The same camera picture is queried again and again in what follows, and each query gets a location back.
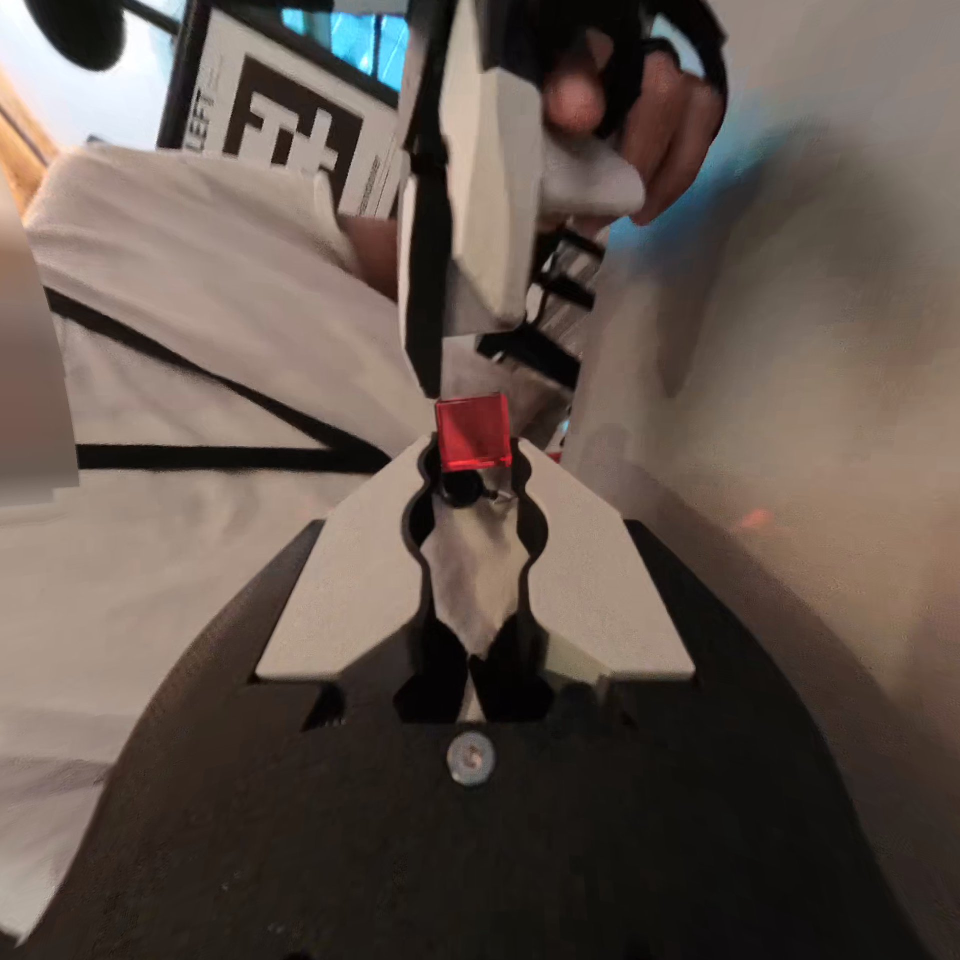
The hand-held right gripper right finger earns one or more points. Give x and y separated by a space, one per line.
600 600

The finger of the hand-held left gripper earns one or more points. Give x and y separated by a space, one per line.
427 262
495 187

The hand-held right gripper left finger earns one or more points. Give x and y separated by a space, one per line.
345 600

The red translucent connector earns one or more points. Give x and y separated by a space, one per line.
472 435

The person's left forearm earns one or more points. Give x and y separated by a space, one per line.
375 255

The person's white shirt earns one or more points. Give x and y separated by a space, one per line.
187 337

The black floor lamp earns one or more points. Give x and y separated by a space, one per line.
75 30

